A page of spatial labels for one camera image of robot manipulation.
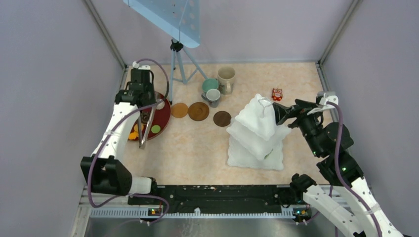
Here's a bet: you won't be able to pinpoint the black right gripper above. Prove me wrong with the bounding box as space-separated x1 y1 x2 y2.
272 98 323 157

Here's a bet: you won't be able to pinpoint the clear plastic tongs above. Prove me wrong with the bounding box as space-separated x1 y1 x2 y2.
137 107 156 149

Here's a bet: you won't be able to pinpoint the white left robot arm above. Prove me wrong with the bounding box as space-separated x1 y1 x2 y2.
81 65 159 204

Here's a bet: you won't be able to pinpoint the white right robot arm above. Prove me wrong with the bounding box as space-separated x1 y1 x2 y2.
273 96 403 237

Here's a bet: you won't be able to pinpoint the chocolate sprinkled donut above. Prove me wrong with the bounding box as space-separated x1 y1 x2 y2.
140 111 150 124

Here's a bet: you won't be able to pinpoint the white cream puff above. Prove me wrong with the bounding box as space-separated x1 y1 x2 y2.
156 99 165 110

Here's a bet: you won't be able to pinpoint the round red lacquer tray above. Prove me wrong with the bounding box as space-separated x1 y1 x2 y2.
130 99 171 140

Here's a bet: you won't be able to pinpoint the white tiered serving stand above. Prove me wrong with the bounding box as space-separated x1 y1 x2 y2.
226 94 291 171

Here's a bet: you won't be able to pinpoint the round green macaron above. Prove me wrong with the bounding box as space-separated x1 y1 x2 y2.
151 125 161 134

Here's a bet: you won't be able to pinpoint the light wooden coaster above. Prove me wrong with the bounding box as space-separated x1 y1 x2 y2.
171 103 188 118

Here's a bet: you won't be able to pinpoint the orange fish-shaped cookie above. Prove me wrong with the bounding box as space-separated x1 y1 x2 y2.
128 131 139 141

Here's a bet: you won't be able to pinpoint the blue tripod stand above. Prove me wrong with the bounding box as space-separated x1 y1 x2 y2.
169 38 208 89

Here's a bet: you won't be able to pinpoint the dark brown wooden coaster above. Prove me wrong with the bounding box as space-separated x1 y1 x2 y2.
213 111 232 127

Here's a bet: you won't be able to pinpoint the medium brown wooden coaster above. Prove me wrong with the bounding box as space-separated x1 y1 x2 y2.
188 102 210 121

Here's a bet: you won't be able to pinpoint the beige ceramic mug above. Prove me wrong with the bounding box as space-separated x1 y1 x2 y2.
217 66 236 95

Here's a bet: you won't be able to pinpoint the teal ceramic cup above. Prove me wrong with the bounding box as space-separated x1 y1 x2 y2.
202 79 218 93

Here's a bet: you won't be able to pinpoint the grey ceramic cup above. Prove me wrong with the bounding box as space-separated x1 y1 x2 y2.
201 89 221 108

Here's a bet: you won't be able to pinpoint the blue perforated panel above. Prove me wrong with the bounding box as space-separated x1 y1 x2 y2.
124 0 201 48

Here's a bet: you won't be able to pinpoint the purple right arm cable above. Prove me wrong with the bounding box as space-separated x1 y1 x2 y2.
326 101 384 237

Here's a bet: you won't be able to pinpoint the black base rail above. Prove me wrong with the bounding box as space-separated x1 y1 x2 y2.
127 185 307 214

